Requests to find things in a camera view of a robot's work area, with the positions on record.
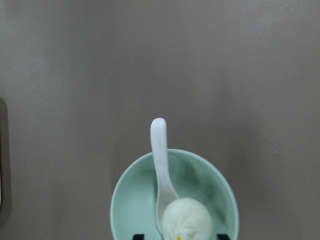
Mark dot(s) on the light green bowl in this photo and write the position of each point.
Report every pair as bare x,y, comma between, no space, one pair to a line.
133,204

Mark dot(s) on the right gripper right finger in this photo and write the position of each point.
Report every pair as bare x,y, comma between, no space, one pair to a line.
222,237

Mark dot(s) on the white ceramic spoon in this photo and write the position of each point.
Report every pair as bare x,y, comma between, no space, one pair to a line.
166,193

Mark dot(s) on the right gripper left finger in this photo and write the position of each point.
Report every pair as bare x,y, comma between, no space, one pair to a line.
139,237

